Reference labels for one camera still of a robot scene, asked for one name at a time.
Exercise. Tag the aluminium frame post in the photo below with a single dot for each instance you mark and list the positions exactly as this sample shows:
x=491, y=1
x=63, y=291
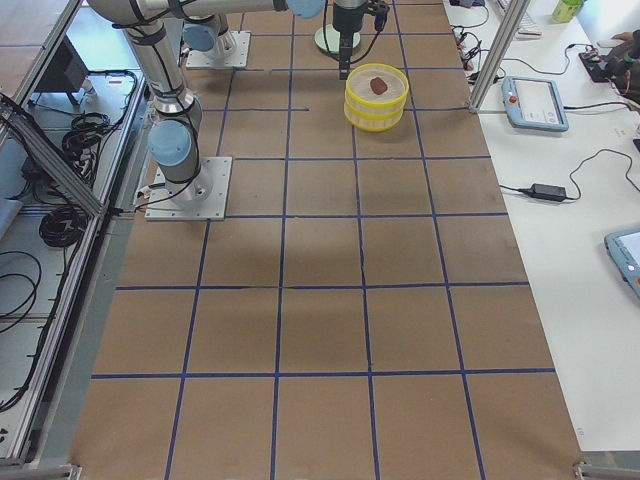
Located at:
x=500, y=44

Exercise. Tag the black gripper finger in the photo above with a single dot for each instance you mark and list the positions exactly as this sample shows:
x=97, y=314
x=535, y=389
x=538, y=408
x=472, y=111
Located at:
x=343, y=63

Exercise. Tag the aluminium frame rail left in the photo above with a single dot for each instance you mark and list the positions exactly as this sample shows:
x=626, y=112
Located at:
x=45, y=153

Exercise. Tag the blue teach pendant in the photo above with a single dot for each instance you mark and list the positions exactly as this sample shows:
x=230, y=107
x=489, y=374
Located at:
x=623, y=249
x=532, y=103

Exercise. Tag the black box under frame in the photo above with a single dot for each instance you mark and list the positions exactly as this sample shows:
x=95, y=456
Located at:
x=66, y=72

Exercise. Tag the green bottle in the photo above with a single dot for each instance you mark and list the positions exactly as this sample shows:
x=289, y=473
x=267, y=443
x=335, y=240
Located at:
x=566, y=10

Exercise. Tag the light green plate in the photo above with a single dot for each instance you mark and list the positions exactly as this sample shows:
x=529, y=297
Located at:
x=327, y=39

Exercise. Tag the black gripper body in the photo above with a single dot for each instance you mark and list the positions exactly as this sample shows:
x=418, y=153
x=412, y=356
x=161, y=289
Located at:
x=344, y=22

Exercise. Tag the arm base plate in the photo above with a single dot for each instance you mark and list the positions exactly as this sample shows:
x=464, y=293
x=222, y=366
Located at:
x=213, y=52
x=204, y=199

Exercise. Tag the yellow steamer basket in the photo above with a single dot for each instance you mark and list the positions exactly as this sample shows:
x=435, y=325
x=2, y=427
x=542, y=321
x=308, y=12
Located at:
x=370, y=122
x=359, y=95

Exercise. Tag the brown bun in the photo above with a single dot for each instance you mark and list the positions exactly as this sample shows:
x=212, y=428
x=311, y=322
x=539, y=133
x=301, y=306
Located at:
x=378, y=86

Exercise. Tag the black device with wires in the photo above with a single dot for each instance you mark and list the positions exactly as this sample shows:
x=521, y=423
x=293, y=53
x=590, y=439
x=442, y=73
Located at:
x=602, y=68

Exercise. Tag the black laptop power brick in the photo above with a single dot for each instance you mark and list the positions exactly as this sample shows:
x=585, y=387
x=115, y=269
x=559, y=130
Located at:
x=545, y=192

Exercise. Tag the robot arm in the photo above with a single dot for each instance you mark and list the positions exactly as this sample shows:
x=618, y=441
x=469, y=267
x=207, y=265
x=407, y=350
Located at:
x=173, y=141
x=218, y=24

